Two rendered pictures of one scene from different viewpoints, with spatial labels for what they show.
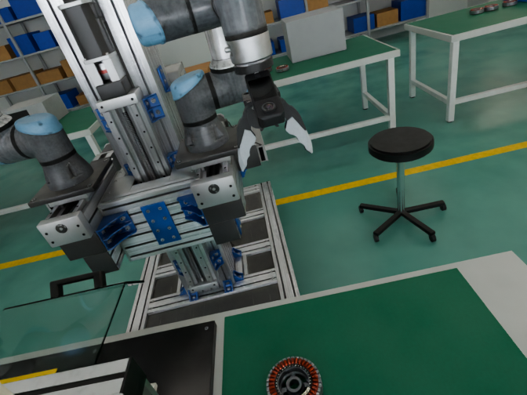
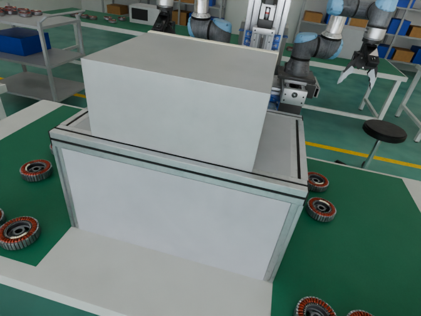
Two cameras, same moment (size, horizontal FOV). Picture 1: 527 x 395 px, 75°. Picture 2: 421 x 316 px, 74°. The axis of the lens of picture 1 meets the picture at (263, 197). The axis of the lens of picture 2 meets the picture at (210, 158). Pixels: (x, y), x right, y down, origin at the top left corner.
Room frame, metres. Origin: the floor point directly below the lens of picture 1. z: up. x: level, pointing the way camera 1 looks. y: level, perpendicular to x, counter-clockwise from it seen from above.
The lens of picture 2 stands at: (-0.68, 0.44, 1.52)
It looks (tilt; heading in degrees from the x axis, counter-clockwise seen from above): 34 degrees down; 5
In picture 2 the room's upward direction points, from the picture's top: 8 degrees clockwise
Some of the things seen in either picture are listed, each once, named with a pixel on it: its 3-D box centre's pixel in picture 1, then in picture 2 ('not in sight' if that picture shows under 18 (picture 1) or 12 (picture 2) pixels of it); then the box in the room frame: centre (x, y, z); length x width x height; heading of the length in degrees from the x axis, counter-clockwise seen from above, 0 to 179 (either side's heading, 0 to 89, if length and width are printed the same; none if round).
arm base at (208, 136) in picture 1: (203, 129); (298, 64); (1.13, 0.13, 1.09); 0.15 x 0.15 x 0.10
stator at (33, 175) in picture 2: not in sight; (36, 170); (0.12, 1.20, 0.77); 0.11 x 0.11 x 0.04
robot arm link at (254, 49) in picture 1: (248, 49); (373, 33); (0.65, -0.04, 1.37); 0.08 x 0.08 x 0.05
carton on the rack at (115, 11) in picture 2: not in sight; (117, 9); (6.97, 3.98, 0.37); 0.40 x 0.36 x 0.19; 176
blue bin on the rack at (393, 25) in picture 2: not in sight; (396, 26); (6.45, -2.54, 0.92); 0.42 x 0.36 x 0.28; 175
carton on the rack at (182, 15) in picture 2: not in sight; (181, 17); (6.83, 2.26, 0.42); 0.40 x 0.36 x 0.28; 176
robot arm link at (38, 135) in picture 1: (43, 135); (220, 31); (1.15, 0.64, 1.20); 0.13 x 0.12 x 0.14; 80
